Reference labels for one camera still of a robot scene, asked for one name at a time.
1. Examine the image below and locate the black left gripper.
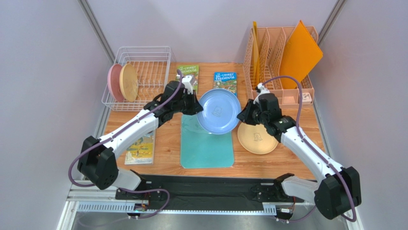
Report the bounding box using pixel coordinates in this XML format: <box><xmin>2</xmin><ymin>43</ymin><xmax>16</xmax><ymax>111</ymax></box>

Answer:
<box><xmin>172</xmin><ymin>90</ymin><xmax>204</xmax><ymax>115</ymax></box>

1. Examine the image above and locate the yellow bear plate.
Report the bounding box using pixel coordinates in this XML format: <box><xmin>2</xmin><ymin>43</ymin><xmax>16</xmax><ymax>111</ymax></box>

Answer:
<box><xmin>238</xmin><ymin>123</ymin><xmax>279</xmax><ymax>155</ymax></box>

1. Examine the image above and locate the blue plate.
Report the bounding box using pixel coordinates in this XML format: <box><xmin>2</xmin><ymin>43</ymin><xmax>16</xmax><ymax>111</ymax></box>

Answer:
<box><xmin>197</xmin><ymin>89</ymin><xmax>241</xmax><ymax>135</ymax></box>

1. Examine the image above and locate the tan plate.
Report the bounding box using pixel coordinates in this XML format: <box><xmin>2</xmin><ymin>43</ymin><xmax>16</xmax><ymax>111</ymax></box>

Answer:
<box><xmin>119</xmin><ymin>63</ymin><xmax>138</xmax><ymax>103</ymax></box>

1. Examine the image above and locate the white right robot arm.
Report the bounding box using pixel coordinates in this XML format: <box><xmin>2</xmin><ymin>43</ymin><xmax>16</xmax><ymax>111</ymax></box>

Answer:
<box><xmin>237</xmin><ymin>93</ymin><xmax>362</xmax><ymax>222</ymax></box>

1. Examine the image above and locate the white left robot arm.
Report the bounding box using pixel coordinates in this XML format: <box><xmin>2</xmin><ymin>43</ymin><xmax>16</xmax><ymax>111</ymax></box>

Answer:
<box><xmin>74</xmin><ymin>77</ymin><xmax>203</xmax><ymax>191</ymax></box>

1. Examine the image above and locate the green 65-Storey Treehouse book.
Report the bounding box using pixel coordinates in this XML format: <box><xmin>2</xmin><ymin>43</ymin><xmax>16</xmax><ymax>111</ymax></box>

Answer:
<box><xmin>176</xmin><ymin>65</ymin><xmax>199</xmax><ymax>92</ymax></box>

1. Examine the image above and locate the blue 26-Storey Treehouse book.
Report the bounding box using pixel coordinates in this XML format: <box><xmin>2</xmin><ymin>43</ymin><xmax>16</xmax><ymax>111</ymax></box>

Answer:
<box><xmin>213</xmin><ymin>72</ymin><xmax>238</xmax><ymax>96</ymax></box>

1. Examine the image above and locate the teal cutting board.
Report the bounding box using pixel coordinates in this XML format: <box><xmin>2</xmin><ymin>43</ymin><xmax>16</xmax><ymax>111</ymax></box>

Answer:
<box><xmin>180</xmin><ymin>115</ymin><xmax>234</xmax><ymax>169</ymax></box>

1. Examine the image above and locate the thin orange folder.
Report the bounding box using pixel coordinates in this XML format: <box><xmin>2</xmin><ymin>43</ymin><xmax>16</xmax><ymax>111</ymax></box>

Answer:
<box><xmin>252</xmin><ymin>21</ymin><xmax>259</xmax><ymax>88</ymax></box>

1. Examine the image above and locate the Brideshead Revisited paperback book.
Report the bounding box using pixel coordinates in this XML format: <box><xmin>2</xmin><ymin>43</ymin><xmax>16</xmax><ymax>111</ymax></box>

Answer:
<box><xmin>125</xmin><ymin>131</ymin><xmax>156</xmax><ymax>165</ymax></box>

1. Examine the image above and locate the pink plastic desk organizer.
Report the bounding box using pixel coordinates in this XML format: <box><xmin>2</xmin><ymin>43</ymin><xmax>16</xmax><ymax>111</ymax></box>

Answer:
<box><xmin>243</xmin><ymin>26</ymin><xmax>315</xmax><ymax>109</ymax></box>

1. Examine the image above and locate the pink plate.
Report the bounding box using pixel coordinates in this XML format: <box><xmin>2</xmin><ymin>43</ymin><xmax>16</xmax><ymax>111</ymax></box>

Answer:
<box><xmin>107</xmin><ymin>64</ymin><xmax>125</xmax><ymax>103</ymax></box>

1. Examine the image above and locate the black base mat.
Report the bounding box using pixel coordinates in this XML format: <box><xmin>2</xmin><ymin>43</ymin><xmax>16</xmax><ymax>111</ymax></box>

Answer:
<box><xmin>113</xmin><ymin>175</ymin><xmax>304</xmax><ymax>211</ymax></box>

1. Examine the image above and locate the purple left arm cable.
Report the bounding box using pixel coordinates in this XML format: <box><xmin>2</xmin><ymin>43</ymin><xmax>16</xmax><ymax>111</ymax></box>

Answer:
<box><xmin>68</xmin><ymin>69</ymin><xmax>171</xmax><ymax>219</ymax></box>

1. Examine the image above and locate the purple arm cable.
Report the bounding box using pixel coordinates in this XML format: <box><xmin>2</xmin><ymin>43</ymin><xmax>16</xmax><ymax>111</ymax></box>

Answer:
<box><xmin>257</xmin><ymin>75</ymin><xmax>358</xmax><ymax>223</ymax></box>
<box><xmin>68</xmin><ymin>69</ymin><xmax>171</xmax><ymax>219</ymax></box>

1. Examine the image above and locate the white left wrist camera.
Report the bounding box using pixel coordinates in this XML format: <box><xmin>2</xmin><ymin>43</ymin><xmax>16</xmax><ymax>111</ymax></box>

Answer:
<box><xmin>182</xmin><ymin>75</ymin><xmax>196</xmax><ymax>94</ymax></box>

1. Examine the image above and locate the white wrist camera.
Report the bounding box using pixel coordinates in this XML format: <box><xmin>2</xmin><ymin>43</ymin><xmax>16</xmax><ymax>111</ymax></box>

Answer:
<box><xmin>182</xmin><ymin>75</ymin><xmax>196</xmax><ymax>94</ymax></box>
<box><xmin>253</xmin><ymin>83</ymin><xmax>270</xmax><ymax>104</ymax></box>

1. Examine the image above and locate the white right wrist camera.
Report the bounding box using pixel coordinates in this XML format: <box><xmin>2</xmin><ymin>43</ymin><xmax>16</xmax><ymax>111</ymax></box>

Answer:
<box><xmin>253</xmin><ymin>83</ymin><xmax>270</xmax><ymax>104</ymax></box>

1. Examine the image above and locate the white wire dish rack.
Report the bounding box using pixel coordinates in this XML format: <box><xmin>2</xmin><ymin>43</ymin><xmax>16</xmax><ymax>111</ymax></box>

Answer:
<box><xmin>102</xmin><ymin>46</ymin><xmax>176</xmax><ymax>111</ymax></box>

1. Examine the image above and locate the aluminium frame rail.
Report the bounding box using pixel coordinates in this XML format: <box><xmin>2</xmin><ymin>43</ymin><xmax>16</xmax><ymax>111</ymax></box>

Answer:
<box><xmin>58</xmin><ymin>186</ymin><xmax>363</xmax><ymax>230</ymax></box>

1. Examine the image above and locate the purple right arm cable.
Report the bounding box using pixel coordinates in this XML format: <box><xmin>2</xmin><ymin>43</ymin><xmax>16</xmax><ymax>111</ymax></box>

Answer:
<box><xmin>257</xmin><ymin>75</ymin><xmax>358</xmax><ymax>223</ymax></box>

